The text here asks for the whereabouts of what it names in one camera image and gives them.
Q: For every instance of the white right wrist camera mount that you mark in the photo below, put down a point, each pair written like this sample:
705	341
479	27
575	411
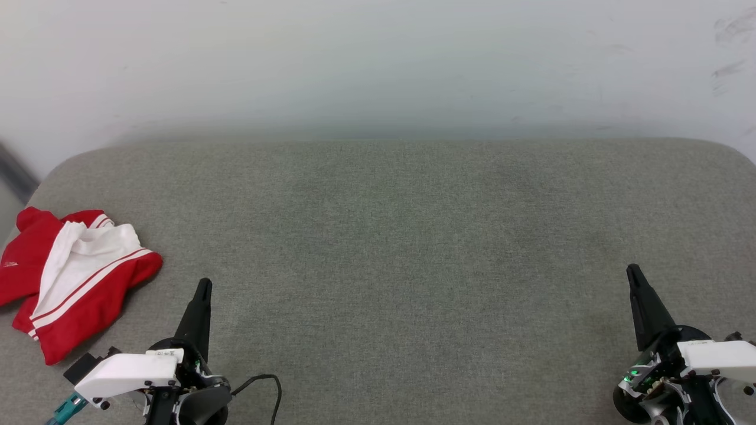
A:
720	357

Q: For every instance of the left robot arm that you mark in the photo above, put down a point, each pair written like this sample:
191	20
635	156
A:
204	408

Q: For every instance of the red and white t-shirt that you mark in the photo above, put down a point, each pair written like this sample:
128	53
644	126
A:
88	295

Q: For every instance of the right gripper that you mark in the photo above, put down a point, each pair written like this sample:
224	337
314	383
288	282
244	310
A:
661	366

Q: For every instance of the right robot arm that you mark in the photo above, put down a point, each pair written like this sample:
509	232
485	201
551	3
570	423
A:
635	408

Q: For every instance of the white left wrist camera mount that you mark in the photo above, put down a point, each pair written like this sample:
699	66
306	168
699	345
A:
127	372

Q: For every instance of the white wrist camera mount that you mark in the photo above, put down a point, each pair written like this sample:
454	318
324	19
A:
127	372
720	357

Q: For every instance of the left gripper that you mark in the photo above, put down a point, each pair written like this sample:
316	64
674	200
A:
198	372

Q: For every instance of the grey fabric sofa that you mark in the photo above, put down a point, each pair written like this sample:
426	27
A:
384	265

